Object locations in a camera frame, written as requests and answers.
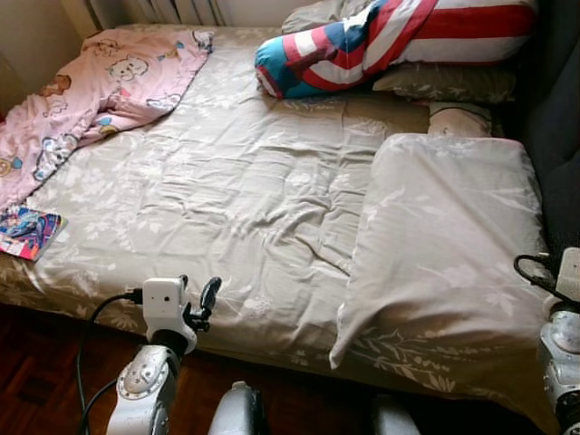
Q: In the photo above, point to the colourful comic book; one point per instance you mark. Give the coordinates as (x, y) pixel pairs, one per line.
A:
(27, 231)

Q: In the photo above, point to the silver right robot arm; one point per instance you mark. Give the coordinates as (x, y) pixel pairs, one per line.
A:
(562, 353)

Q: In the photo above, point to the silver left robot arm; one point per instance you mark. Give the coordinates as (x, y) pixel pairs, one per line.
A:
(145, 381)

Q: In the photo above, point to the bed with beige floral sheet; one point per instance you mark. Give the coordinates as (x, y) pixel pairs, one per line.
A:
(227, 199)

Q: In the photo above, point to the pink cartoon print blanket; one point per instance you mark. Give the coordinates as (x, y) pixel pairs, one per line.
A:
(100, 91)

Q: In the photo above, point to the grey right robot leg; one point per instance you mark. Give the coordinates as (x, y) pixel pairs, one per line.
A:
(394, 419)

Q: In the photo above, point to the dark grey upholstered chair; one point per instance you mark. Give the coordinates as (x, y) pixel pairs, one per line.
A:
(557, 136)

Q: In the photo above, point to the large beige floral pillow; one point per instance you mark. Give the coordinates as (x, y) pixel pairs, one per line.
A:
(444, 254)

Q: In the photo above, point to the grey curtain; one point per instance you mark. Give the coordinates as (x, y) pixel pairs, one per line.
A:
(145, 11)

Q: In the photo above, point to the red white blue striped pillow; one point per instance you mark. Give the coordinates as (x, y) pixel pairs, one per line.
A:
(362, 45)

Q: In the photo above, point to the grey pillow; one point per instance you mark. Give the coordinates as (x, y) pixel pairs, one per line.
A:
(313, 16)

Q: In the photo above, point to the small cream pillow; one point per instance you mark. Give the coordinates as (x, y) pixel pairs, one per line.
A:
(460, 120)

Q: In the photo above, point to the olive floral pillow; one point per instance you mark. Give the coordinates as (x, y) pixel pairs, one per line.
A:
(444, 83)

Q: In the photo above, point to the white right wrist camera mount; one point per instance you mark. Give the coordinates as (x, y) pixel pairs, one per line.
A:
(569, 272)

